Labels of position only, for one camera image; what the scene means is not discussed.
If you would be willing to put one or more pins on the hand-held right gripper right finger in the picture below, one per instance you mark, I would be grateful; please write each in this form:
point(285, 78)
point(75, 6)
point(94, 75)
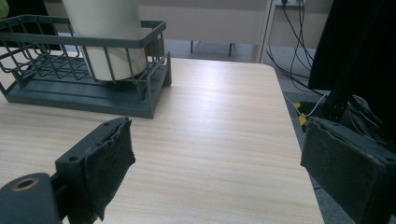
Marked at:
point(348, 171)

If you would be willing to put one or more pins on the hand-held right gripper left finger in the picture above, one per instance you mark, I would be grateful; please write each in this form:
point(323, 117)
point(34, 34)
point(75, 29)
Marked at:
point(93, 168)

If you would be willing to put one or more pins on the cream white cup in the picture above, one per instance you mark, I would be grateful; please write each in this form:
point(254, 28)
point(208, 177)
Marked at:
point(106, 21)

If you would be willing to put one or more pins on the black metal stand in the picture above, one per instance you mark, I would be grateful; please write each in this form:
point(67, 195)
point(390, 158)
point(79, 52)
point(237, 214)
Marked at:
point(337, 105)

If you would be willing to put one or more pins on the yellow black warning tape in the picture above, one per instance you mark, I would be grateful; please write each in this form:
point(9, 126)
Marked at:
point(302, 119)

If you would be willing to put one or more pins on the black curtain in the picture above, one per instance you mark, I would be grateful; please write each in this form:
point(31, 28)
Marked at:
point(364, 46)

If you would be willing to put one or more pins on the white table leg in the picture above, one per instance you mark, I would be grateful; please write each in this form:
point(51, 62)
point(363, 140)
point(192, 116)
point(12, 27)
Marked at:
point(264, 31)

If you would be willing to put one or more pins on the black box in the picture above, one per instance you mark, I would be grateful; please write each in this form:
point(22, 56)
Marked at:
point(28, 9)

